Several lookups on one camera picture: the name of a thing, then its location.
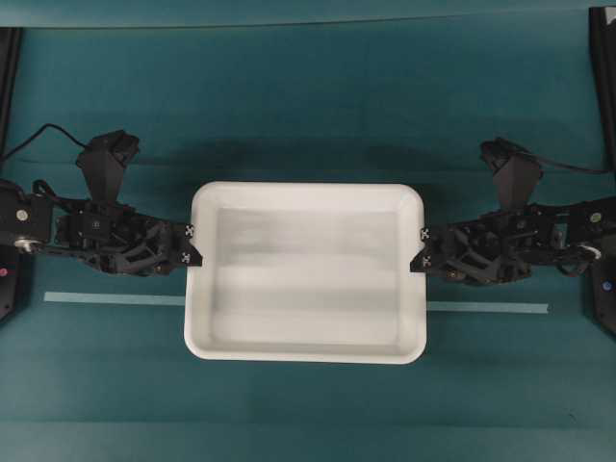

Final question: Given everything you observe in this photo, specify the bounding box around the light blue tape strip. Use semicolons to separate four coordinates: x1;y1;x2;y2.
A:
43;292;549;315

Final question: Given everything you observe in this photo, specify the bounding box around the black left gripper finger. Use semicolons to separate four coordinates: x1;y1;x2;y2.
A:
179;240;203;267
183;224;195;241

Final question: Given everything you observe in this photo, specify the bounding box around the camera cable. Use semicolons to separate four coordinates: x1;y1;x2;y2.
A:
524;151;616;175
0;123;90;165

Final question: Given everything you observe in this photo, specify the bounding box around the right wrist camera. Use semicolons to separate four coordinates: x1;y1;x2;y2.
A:
480;138;543;212

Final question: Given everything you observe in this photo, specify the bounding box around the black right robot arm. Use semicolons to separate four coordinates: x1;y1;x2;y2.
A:
410;196;615;286

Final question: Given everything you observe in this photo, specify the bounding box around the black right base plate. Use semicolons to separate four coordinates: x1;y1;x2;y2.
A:
588;4;615;335

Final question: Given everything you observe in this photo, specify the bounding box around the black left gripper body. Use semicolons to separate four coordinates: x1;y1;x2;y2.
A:
55;200;188;277

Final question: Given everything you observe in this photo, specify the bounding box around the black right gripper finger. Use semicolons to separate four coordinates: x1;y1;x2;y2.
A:
409;247;432;273
420;226;434;248

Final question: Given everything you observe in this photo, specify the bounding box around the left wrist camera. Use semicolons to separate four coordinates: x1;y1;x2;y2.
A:
76;130;140;204

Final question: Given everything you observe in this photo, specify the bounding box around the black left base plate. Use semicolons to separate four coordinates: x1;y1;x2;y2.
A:
0;27;38;328

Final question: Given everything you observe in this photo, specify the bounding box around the right camera cable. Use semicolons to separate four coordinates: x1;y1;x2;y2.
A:
524;151;616;175

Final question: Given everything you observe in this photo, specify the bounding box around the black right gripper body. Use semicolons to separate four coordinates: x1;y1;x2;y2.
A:
430;204;573;286

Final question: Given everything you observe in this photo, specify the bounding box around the white plastic tray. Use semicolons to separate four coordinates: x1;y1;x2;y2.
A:
184;182;427;365

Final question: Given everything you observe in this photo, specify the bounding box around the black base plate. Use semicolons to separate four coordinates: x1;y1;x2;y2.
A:
588;4;615;335
0;27;38;328

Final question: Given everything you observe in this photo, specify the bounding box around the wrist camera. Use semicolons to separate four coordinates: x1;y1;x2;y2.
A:
76;130;140;204
480;138;543;212

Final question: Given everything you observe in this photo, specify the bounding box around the teal table cloth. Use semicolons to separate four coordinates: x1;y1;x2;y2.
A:
1;1;615;461

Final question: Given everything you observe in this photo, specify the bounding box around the left camera cable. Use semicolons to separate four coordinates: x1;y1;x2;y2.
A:
0;123;90;165

